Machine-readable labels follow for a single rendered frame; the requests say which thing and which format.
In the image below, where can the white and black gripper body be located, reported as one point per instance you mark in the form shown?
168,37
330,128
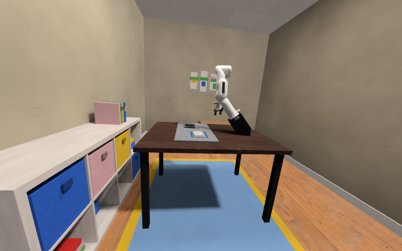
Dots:
218,107

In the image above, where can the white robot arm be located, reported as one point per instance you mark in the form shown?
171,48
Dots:
221,94

